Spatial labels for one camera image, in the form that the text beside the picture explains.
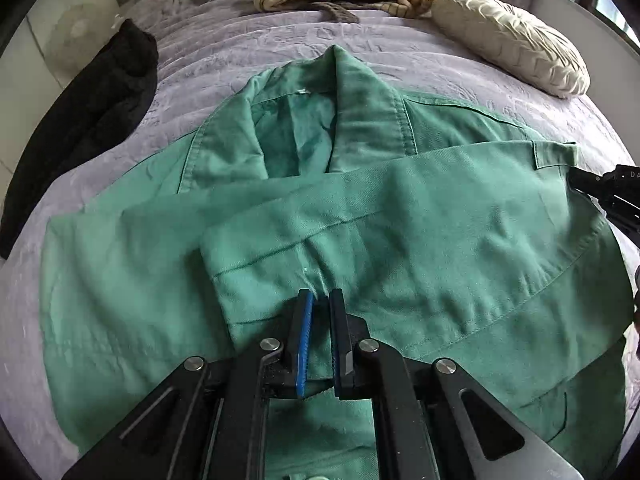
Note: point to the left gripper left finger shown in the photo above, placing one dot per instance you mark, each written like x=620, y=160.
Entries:
x=207, y=420

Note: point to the round white fan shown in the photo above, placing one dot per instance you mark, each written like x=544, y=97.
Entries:
x=77, y=37

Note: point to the cream textured pillow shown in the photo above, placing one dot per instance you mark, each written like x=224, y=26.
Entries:
x=516, y=41

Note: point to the green jacket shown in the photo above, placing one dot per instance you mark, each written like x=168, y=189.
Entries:
x=450, y=229

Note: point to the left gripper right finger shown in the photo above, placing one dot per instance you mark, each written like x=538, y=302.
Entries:
x=433, y=420

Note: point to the lavender bed blanket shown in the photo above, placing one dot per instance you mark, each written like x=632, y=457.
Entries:
x=208, y=53

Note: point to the black garment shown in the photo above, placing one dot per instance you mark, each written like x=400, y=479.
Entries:
x=98, y=110

